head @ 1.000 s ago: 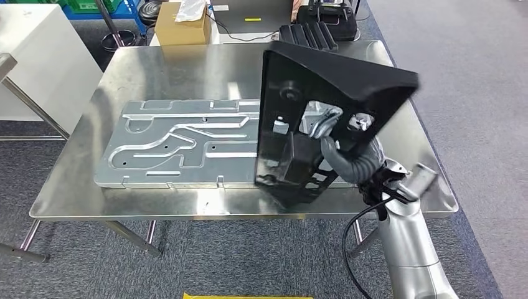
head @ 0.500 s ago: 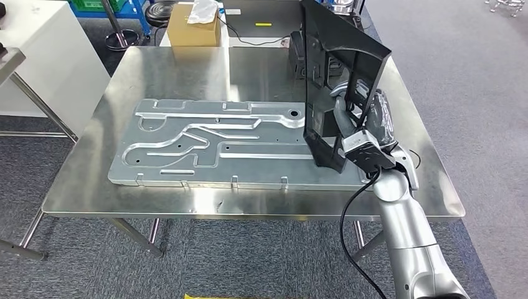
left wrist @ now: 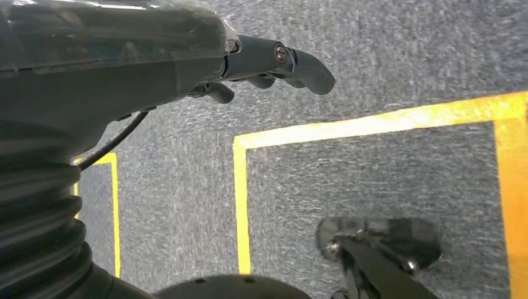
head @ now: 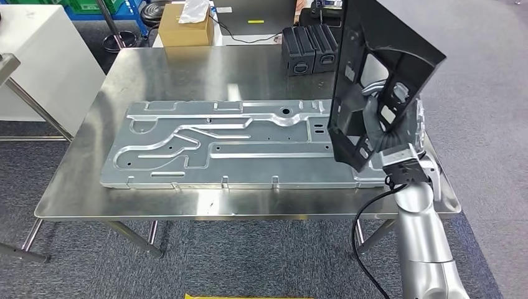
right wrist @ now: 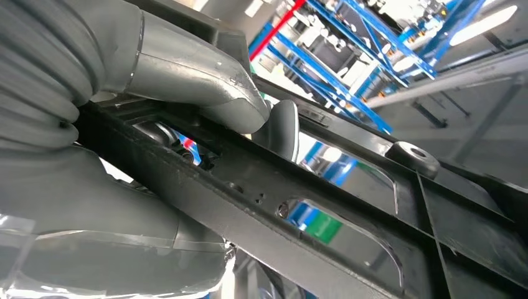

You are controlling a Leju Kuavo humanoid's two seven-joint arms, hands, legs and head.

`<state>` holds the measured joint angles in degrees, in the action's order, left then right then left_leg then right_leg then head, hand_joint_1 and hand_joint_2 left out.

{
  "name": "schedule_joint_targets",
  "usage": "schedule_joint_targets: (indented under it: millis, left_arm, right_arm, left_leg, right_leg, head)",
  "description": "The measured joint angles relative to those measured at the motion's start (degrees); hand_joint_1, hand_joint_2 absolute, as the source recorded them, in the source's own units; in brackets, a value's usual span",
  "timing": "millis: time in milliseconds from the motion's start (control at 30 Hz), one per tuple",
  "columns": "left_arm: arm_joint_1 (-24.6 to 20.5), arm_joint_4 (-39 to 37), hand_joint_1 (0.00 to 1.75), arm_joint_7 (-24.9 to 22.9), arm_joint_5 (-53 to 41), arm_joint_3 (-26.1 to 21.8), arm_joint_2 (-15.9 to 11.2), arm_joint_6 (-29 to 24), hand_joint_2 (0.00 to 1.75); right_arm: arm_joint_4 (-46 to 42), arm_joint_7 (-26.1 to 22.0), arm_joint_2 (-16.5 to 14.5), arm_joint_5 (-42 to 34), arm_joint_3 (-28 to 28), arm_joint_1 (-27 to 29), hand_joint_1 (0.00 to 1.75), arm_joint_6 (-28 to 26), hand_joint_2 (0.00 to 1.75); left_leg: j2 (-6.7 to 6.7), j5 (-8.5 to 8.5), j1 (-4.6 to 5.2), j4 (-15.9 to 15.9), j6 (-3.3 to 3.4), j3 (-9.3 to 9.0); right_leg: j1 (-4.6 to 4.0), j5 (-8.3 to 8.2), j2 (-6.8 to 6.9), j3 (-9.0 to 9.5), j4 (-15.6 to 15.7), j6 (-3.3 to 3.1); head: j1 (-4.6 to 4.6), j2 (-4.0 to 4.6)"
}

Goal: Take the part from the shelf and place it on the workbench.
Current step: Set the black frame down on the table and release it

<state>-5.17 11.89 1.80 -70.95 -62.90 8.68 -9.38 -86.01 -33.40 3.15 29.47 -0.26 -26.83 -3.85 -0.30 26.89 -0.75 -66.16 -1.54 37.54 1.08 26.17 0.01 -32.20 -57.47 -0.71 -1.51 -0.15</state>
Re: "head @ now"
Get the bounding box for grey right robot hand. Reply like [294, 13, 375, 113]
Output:
[361, 80, 426, 158]

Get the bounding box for black plastic frame part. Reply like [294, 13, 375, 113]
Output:
[328, 0, 447, 173]

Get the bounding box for black ribbed box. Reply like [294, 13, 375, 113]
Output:
[306, 23, 339, 74]
[281, 25, 316, 77]

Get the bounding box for black bag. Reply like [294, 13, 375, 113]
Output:
[299, 0, 345, 42]

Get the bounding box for grey stamped metal plate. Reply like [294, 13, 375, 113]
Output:
[100, 98, 389, 191]

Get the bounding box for dark grey laptop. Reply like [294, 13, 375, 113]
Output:
[214, 0, 298, 37]

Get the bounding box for brown cardboard box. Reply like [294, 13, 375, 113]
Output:
[158, 3, 215, 48]

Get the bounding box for white crumpled plastic bag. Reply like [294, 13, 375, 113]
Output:
[178, 0, 211, 24]

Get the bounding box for stainless steel work table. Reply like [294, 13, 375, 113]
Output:
[0, 52, 74, 265]
[34, 44, 462, 260]

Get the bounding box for black round stool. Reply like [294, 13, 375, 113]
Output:
[140, 0, 172, 29]

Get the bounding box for blue metal storage rack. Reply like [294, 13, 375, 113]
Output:
[62, 0, 150, 38]

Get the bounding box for black round pole stand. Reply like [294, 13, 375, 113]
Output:
[95, 0, 138, 54]

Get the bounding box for green plastic crate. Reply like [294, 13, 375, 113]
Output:
[68, 0, 125, 14]

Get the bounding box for white cabinet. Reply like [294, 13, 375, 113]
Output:
[0, 4, 107, 137]

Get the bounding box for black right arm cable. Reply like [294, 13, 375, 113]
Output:
[351, 177, 409, 299]

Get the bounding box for thin black cable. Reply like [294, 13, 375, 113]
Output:
[208, 14, 285, 44]

